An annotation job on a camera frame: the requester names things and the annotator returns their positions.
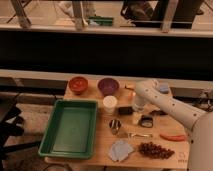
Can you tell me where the metal spoon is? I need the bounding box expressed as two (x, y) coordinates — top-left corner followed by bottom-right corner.
(128, 133), (153, 137)

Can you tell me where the peach apple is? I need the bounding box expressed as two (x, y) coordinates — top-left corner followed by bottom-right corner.
(128, 91), (136, 102)

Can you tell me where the light blue cloth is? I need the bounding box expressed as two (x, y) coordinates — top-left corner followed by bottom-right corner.
(108, 140), (134, 162)

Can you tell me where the black rectangular eraser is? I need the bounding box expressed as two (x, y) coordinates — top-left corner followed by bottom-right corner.
(118, 106), (133, 115)

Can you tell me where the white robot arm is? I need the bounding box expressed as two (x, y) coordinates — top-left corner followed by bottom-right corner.
(133, 79), (213, 171)

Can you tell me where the purple bowl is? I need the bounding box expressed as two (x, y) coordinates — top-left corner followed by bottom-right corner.
(98, 78), (119, 96)

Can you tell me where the black tape measure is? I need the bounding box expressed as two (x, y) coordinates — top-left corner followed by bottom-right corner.
(140, 115), (153, 128)

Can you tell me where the black marker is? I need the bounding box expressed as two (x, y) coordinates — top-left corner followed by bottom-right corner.
(149, 110), (167, 116)

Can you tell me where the red bowl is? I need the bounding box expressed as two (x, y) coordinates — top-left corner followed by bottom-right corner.
(68, 76), (88, 95)

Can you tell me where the black office chair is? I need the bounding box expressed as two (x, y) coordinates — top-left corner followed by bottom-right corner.
(0, 98), (40, 171)

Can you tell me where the wooden board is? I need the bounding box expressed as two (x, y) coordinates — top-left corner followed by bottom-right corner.
(45, 79), (189, 169)

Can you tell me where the metal cup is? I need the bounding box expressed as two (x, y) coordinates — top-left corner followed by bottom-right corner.
(109, 119), (121, 135)

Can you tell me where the white cup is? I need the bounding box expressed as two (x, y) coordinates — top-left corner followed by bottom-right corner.
(103, 96), (117, 114)

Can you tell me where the dark grape bunch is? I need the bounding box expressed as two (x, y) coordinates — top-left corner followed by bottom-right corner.
(138, 142), (174, 159)

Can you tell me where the green plastic tray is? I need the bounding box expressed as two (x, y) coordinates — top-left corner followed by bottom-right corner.
(39, 100), (98, 160)

